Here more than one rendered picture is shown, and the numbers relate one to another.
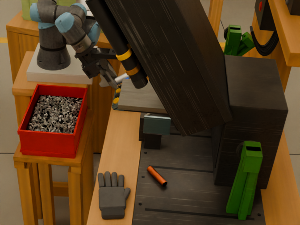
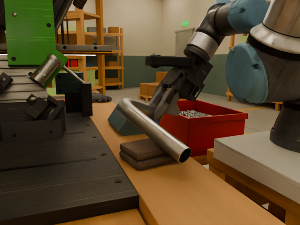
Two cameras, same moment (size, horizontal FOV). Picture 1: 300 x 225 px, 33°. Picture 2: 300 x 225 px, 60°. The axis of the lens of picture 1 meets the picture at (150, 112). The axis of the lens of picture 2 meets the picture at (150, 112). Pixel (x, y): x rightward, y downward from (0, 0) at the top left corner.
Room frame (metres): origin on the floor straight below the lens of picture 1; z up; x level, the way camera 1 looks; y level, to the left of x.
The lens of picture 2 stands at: (2.37, -0.09, 1.08)
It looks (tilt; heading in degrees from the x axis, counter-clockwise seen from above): 11 degrees down; 159
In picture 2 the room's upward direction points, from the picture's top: straight up
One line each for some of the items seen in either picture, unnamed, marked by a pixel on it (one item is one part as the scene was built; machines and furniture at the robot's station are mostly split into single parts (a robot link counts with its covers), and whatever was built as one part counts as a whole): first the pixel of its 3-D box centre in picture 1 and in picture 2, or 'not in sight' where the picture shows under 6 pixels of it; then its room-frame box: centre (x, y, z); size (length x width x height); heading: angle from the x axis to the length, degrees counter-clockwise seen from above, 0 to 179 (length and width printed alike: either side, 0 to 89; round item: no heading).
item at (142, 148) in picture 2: not in sight; (151, 151); (1.94, 0.07, 0.91); 0.10 x 0.08 x 0.03; 99
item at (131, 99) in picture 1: (176, 99); (49, 50); (1.42, -0.09, 1.11); 0.39 x 0.16 x 0.03; 89
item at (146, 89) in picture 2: not in sight; (164, 85); (-4.26, 2.89, 0.37); 1.20 x 0.80 x 0.74; 104
